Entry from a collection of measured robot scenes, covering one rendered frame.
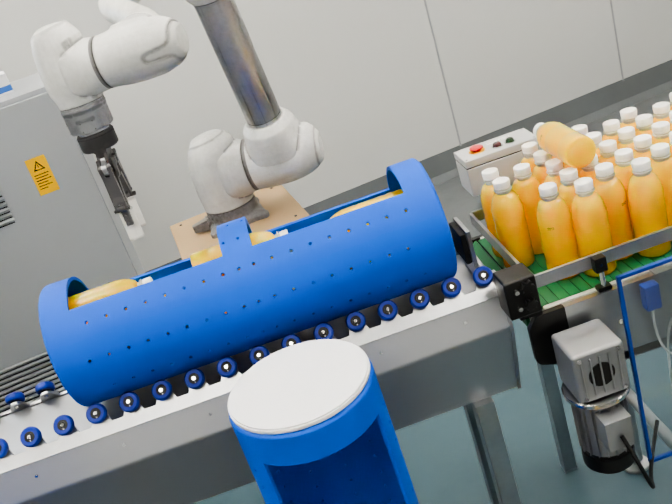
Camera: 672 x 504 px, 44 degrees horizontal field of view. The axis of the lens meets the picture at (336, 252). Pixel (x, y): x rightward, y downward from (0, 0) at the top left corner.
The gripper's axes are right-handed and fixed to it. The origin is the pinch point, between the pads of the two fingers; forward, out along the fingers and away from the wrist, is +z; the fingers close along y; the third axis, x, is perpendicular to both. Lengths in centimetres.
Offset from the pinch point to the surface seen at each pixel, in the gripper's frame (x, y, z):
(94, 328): -14.6, 8.6, 16.5
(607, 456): 78, 30, 75
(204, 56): 15, -287, 14
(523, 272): 73, 17, 33
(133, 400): -14.4, 7.0, 36.3
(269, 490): 11, 42, 44
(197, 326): 5.3, 10.4, 23.1
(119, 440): -20.5, 8.4, 43.8
